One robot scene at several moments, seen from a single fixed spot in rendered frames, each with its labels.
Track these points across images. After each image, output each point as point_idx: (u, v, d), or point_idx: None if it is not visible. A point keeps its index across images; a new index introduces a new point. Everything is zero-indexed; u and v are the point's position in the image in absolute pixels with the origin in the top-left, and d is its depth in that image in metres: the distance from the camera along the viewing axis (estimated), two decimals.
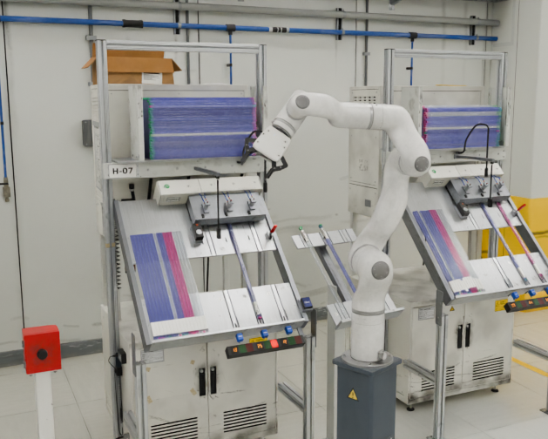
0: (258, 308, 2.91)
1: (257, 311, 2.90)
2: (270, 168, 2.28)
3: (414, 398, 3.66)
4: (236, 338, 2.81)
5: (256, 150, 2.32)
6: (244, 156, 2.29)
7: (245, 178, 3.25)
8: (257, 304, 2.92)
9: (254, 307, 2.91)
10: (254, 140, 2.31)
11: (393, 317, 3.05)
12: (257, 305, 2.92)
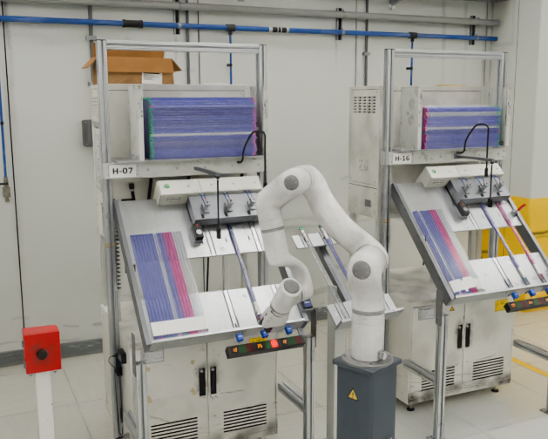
0: (258, 308, 2.91)
1: (257, 311, 2.90)
2: (270, 328, 2.80)
3: (414, 398, 3.66)
4: (236, 338, 2.81)
5: None
6: (267, 328, 2.80)
7: (245, 178, 3.25)
8: (257, 304, 2.92)
9: (254, 307, 2.91)
10: None
11: (393, 317, 3.05)
12: (257, 305, 2.92)
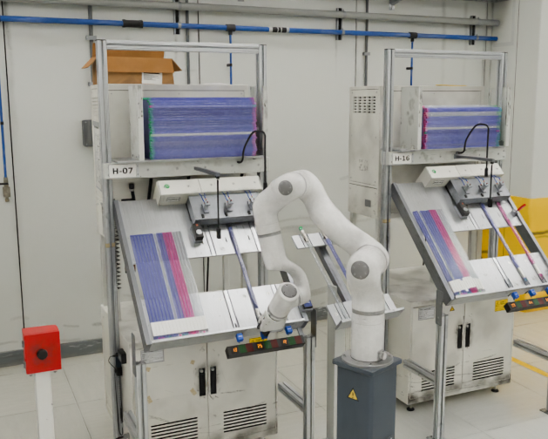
0: (260, 315, 2.89)
1: (260, 318, 2.88)
2: (268, 332, 2.82)
3: (414, 398, 3.66)
4: (236, 338, 2.81)
5: None
6: (264, 333, 2.83)
7: (245, 178, 3.25)
8: (259, 311, 2.90)
9: (256, 314, 2.90)
10: None
11: (393, 317, 3.05)
12: (260, 312, 2.90)
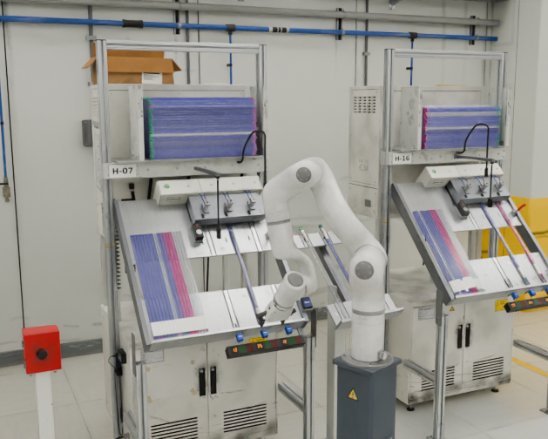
0: None
1: None
2: (284, 320, 2.77)
3: (414, 398, 3.66)
4: (236, 338, 2.81)
5: None
6: (260, 323, 2.74)
7: (245, 178, 3.25)
8: (260, 310, 2.90)
9: (257, 314, 2.89)
10: (265, 314, 2.69)
11: (393, 317, 3.05)
12: (260, 311, 2.90)
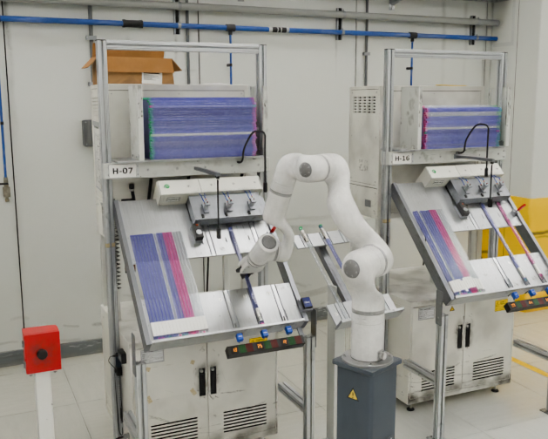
0: (260, 314, 2.89)
1: (260, 317, 2.88)
2: None
3: (414, 398, 3.66)
4: (236, 338, 2.81)
5: None
6: None
7: (245, 178, 3.25)
8: (260, 310, 2.90)
9: (257, 314, 2.89)
10: None
11: (393, 317, 3.05)
12: (260, 311, 2.90)
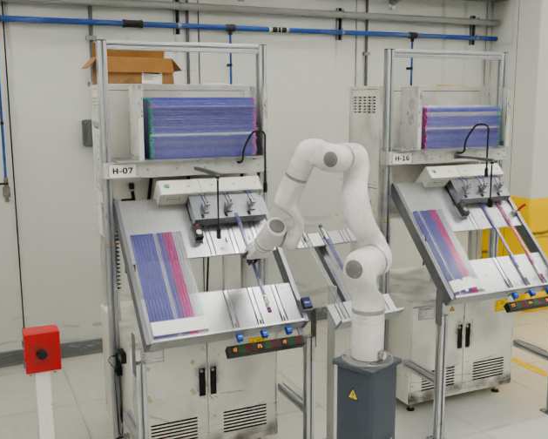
0: (267, 301, 2.81)
1: (267, 304, 2.80)
2: None
3: (414, 398, 3.66)
4: (236, 338, 2.81)
5: None
6: None
7: (245, 178, 3.25)
8: (267, 297, 2.82)
9: (264, 300, 2.81)
10: None
11: (393, 317, 3.05)
12: (267, 298, 2.82)
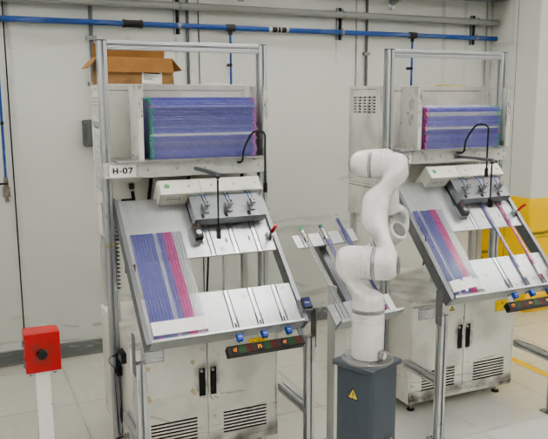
0: None
1: None
2: None
3: (414, 398, 3.66)
4: (236, 338, 2.81)
5: None
6: None
7: (245, 178, 3.25)
8: None
9: None
10: None
11: (393, 317, 3.05)
12: None
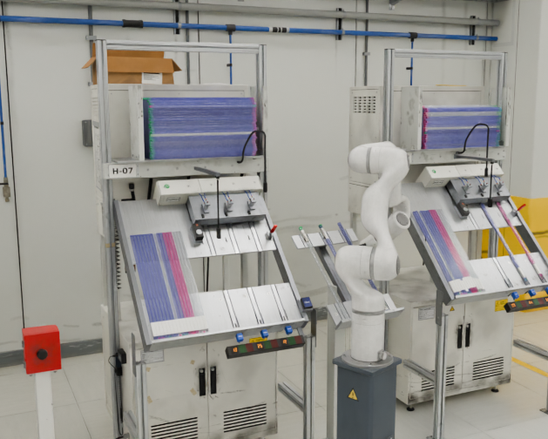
0: (385, 304, 3.04)
1: (384, 307, 3.03)
2: None
3: (414, 398, 3.66)
4: (236, 338, 2.81)
5: None
6: None
7: (245, 178, 3.25)
8: None
9: None
10: None
11: (393, 317, 3.05)
12: None
